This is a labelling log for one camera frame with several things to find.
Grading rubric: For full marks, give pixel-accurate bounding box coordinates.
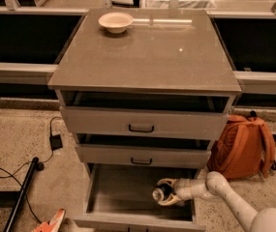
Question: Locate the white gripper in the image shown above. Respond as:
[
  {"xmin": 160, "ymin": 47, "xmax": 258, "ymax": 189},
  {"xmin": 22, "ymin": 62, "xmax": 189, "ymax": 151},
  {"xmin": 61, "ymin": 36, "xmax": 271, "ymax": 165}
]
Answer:
[{"xmin": 157, "ymin": 178, "xmax": 208, "ymax": 206}]

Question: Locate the blue pepsi can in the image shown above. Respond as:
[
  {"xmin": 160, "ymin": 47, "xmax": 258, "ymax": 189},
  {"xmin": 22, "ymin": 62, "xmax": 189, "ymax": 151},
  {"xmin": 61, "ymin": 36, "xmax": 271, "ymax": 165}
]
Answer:
[{"xmin": 152, "ymin": 184, "xmax": 172, "ymax": 202}]

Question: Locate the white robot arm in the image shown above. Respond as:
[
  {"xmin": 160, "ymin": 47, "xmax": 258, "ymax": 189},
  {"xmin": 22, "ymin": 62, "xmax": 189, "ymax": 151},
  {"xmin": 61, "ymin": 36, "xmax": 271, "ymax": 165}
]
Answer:
[{"xmin": 152, "ymin": 171, "xmax": 276, "ymax": 232}]

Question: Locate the bottom grey drawer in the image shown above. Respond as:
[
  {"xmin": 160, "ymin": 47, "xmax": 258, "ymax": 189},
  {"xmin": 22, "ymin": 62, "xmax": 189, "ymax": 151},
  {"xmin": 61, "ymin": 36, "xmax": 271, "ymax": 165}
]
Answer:
[{"xmin": 74, "ymin": 164, "xmax": 205, "ymax": 232}]

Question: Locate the grey drawer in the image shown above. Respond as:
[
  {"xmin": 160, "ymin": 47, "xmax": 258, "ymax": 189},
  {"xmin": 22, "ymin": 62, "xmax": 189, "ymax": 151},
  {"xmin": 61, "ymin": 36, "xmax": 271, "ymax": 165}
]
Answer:
[
  {"xmin": 76, "ymin": 134, "xmax": 210, "ymax": 169},
  {"xmin": 74, "ymin": 164, "xmax": 205, "ymax": 232},
  {"xmin": 60, "ymin": 92, "xmax": 230, "ymax": 140}
]

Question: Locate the middle grey drawer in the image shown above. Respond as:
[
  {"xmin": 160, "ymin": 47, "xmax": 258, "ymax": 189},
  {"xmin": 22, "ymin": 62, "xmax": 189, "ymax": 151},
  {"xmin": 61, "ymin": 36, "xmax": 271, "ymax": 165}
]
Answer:
[{"xmin": 76, "ymin": 134, "xmax": 210, "ymax": 169}]

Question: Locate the top grey drawer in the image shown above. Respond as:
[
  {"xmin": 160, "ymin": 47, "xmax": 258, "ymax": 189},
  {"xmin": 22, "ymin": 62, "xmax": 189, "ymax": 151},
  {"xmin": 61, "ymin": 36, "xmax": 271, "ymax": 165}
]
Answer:
[{"xmin": 60, "ymin": 92, "xmax": 230, "ymax": 140}]

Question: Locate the grey drawer cabinet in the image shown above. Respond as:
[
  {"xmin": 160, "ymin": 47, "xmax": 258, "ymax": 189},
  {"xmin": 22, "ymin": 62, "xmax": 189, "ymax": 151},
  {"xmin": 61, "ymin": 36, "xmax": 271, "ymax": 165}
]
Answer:
[{"xmin": 47, "ymin": 7, "xmax": 243, "ymax": 232}]

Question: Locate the orange backpack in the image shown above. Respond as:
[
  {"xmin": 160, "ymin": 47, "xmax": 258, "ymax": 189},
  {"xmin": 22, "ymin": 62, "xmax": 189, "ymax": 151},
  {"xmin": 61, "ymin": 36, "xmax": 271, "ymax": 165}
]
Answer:
[{"xmin": 207, "ymin": 111, "xmax": 275, "ymax": 179}]

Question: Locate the black power adapter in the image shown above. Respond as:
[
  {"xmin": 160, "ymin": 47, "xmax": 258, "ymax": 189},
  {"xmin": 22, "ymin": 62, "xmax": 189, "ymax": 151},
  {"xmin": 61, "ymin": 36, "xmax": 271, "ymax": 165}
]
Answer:
[{"xmin": 49, "ymin": 134, "xmax": 63, "ymax": 151}]

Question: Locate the black pole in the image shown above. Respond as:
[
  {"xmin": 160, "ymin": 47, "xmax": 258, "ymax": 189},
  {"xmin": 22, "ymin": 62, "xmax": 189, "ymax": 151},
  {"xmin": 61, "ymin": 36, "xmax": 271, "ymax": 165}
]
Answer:
[{"xmin": 3, "ymin": 157, "xmax": 39, "ymax": 232}]

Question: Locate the white paper bowl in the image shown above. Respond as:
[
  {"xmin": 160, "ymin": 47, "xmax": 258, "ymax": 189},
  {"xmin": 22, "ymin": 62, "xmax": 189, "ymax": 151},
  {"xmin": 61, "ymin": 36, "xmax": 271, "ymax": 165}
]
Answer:
[{"xmin": 99, "ymin": 13, "xmax": 134, "ymax": 34}]

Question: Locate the metal window railing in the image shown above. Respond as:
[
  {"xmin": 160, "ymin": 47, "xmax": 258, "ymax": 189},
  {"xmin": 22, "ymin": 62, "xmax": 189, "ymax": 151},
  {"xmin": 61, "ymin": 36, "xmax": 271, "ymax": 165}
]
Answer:
[{"xmin": 0, "ymin": 0, "xmax": 276, "ymax": 95}]

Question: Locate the black cable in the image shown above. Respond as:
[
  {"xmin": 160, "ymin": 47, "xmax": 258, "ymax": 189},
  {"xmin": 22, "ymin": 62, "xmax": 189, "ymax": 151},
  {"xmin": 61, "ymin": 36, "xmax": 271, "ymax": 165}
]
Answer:
[{"xmin": 0, "ymin": 116, "xmax": 63, "ymax": 224}]

